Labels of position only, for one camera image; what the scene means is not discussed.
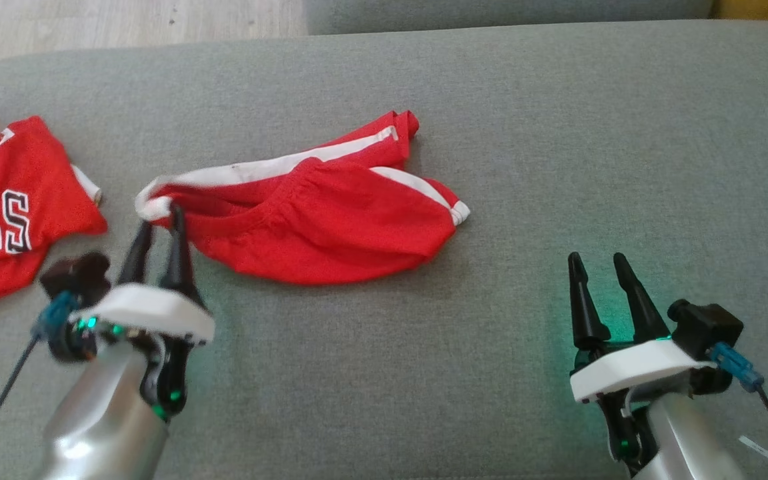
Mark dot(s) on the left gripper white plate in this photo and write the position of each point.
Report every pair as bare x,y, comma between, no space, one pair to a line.
150,310

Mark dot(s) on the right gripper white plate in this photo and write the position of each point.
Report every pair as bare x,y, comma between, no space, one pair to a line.
630,370

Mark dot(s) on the red Bulls basketball jersey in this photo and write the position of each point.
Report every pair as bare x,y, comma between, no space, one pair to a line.
4,213

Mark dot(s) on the red shorts with white stripes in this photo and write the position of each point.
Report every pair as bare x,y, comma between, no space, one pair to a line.
330,220

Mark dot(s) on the large grey sofa seat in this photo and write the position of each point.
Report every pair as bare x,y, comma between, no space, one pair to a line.
557,166

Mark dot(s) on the small grey sofa cushion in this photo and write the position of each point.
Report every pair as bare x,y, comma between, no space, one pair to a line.
490,13

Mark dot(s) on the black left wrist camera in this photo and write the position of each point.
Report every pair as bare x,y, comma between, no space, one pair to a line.
80,276

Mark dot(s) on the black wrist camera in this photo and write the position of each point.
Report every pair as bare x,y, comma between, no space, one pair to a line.
707,326
80,276

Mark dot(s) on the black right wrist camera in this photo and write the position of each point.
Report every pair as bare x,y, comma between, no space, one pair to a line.
707,326

